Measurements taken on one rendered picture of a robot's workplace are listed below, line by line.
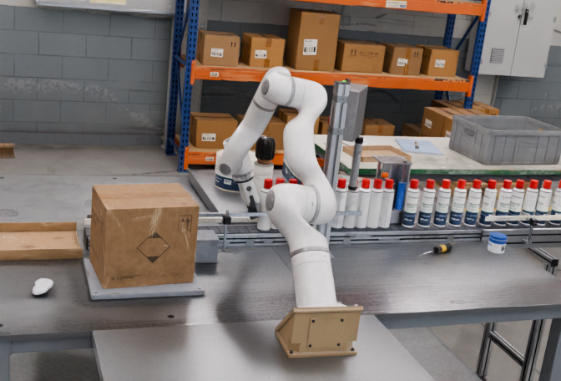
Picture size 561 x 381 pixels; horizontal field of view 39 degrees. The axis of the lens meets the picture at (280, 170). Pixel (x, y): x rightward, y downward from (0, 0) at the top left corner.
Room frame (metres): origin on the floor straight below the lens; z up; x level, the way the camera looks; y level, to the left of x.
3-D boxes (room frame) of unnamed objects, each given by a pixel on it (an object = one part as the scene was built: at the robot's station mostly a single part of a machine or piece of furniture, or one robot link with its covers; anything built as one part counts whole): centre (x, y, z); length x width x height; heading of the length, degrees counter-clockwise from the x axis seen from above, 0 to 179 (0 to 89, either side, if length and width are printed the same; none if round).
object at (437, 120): (7.20, -1.71, 0.32); 1.20 x 0.83 x 0.64; 20
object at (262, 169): (3.19, 0.07, 1.03); 0.09 x 0.09 x 0.30
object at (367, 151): (4.56, -0.56, 0.82); 0.34 x 0.24 x 0.03; 116
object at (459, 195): (3.20, -0.77, 0.98); 0.05 x 0.05 x 0.20
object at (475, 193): (3.23, -0.84, 0.98); 0.05 x 0.05 x 0.20
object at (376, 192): (3.06, -0.40, 0.98); 0.05 x 0.05 x 0.20
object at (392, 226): (2.95, -0.09, 0.86); 1.65 x 0.08 x 0.04; 110
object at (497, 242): (3.09, -0.93, 0.87); 0.07 x 0.07 x 0.07
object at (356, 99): (2.91, -0.23, 1.38); 0.17 x 0.10 x 0.19; 165
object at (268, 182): (2.90, 0.04, 0.98); 0.05 x 0.05 x 0.20
